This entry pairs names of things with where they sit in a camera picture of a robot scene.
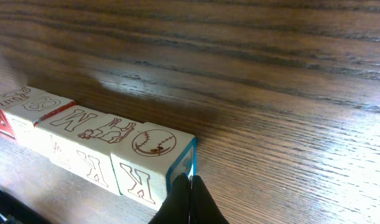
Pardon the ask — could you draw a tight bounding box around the blue D wooden block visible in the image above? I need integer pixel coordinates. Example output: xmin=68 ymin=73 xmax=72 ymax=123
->
xmin=7 ymin=93 xmax=76 ymax=149

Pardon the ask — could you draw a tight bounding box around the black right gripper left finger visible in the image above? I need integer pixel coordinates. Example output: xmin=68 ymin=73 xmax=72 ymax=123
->
xmin=149 ymin=174 xmax=190 ymax=224

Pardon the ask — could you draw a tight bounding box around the green B wooden block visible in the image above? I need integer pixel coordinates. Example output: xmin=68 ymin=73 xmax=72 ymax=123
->
xmin=51 ymin=114 xmax=140 ymax=195

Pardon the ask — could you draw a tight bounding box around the bird picture wooden block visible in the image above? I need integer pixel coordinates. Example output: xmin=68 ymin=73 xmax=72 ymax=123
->
xmin=111 ymin=122 xmax=197 ymax=211

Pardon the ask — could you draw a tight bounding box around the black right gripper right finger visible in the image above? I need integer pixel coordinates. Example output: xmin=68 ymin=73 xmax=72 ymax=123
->
xmin=190 ymin=175 xmax=229 ymax=224

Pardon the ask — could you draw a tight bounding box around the red E wooden block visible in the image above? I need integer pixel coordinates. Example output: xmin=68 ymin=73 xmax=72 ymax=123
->
xmin=0 ymin=86 xmax=46 ymax=141

